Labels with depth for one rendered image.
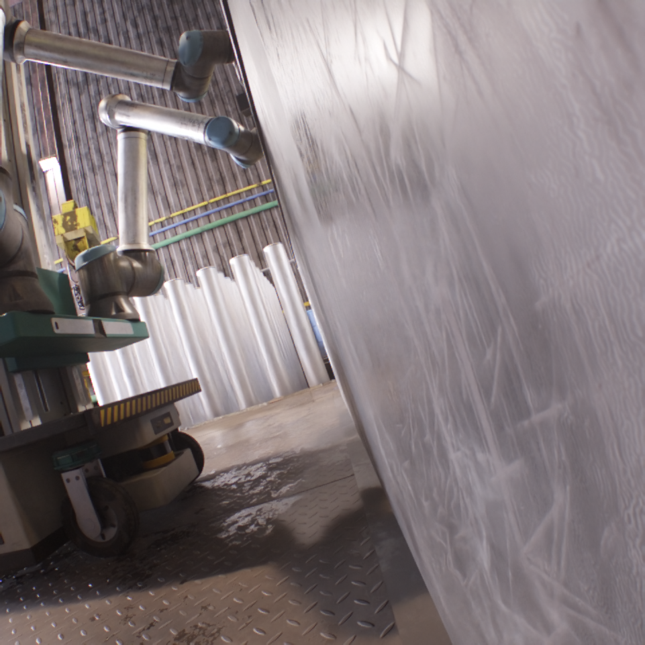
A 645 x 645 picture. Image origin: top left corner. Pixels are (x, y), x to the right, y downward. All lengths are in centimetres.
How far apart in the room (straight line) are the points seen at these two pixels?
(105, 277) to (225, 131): 59
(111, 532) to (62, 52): 119
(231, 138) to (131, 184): 53
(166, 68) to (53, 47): 31
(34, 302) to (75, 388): 46
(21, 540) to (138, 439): 33
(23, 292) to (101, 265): 48
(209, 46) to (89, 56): 34
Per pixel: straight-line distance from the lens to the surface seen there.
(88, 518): 101
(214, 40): 121
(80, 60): 134
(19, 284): 105
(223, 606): 67
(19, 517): 103
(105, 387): 379
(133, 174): 167
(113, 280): 145
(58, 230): 428
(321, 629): 54
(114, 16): 1275
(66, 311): 144
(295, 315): 333
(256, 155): 139
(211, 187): 927
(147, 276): 158
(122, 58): 132
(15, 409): 120
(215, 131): 128
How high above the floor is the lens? 31
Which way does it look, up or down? 4 degrees up
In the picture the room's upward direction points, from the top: 19 degrees counter-clockwise
